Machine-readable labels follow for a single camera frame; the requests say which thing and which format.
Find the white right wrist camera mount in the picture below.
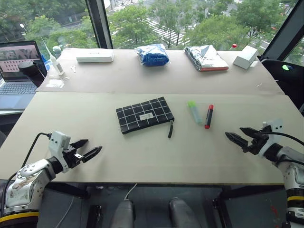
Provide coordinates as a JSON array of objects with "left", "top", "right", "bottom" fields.
[{"left": 257, "top": 119, "right": 284, "bottom": 158}]

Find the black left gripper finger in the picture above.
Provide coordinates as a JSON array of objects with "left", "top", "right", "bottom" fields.
[
  {"left": 80, "top": 146, "right": 103, "bottom": 163},
  {"left": 69, "top": 139, "right": 89, "bottom": 149}
]

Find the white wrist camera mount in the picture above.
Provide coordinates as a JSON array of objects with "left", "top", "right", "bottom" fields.
[
  {"left": 48, "top": 131, "right": 71, "bottom": 173},
  {"left": 257, "top": 119, "right": 284, "bottom": 158}
]

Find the dark window frame pillar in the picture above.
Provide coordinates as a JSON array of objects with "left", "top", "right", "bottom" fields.
[
  {"left": 262, "top": 0, "right": 304, "bottom": 61},
  {"left": 85, "top": 0, "right": 114, "bottom": 49}
]

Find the white cable under table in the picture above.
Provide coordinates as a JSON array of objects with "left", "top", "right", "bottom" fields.
[{"left": 56, "top": 182, "right": 138, "bottom": 228}]

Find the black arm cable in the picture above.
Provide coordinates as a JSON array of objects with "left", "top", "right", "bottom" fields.
[
  {"left": 4, "top": 132, "right": 52, "bottom": 195},
  {"left": 260, "top": 131, "right": 304, "bottom": 146}
]

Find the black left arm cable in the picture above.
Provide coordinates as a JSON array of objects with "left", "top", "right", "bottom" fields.
[{"left": 4, "top": 132, "right": 52, "bottom": 195}]

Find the black grid pencil pouch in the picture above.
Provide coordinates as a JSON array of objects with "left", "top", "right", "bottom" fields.
[{"left": 115, "top": 96, "right": 175, "bottom": 139}]

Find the white handheld device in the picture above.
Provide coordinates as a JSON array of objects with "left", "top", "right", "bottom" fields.
[{"left": 40, "top": 37, "right": 65, "bottom": 76}]

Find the black cylinder device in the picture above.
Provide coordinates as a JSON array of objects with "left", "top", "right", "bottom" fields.
[{"left": 18, "top": 61, "right": 48, "bottom": 88}]

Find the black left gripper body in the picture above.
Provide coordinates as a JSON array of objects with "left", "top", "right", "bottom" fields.
[{"left": 62, "top": 145, "right": 86, "bottom": 170}]

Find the dark rounded robot foot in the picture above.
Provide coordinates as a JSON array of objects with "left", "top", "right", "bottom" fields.
[
  {"left": 108, "top": 199, "right": 135, "bottom": 228},
  {"left": 168, "top": 197, "right": 202, "bottom": 228}
]

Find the clear plastic wrapper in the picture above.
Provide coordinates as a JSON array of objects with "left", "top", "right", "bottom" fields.
[{"left": 45, "top": 75, "right": 70, "bottom": 89}]

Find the open laptop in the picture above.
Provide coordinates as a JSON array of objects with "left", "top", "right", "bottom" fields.
[{"left": 0, "top": 40, "right": 48, "bottom": 110}]

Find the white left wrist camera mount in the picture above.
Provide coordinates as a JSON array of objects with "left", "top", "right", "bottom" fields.
[{"left": 48, "top": 131, "right": 71, "bottom": 173}]

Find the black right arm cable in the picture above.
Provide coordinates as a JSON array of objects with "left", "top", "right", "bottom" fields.
[{"left": 260, "top": 131, "right": 304, "bottom": 146}]

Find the small white box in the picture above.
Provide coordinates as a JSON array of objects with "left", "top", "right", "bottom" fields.
[{"left": 232, "top": 45, "right": 259, "bottom": 70}]

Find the silver foil package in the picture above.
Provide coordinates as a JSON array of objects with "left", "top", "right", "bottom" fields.
[{"left": 184, "top": 45, "right": 229, "bottom": 73}]

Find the red and black marker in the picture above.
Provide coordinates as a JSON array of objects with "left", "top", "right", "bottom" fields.
[{"left": 204, "top": 104, "right": 214, "bottom": 130}]

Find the flat white box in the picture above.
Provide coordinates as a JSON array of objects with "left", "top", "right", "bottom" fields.
[{"left": 76, "top": 53, "right": 114, "bottom": 63}]

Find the green highlighter pen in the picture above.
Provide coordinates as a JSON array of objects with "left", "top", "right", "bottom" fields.
[{"left": 187, "top": 100, "right": 203, "bottom": 126}]

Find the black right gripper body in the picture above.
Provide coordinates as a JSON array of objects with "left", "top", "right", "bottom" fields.
[{"left": 242, "top": 130, "right": 269, "bottom": 156}]

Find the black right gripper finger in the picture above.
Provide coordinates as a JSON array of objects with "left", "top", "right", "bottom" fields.
[
  {"left": 225, "top": 132, "right": 249, "bottom": 151},
  {"left": 239, "top": 127, "right": 260, "bottom": 139}
]

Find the blue plastic bag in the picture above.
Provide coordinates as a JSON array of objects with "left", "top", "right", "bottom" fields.
[{"left": 134, "top": 43, "right": 171, "bottom": 67}]

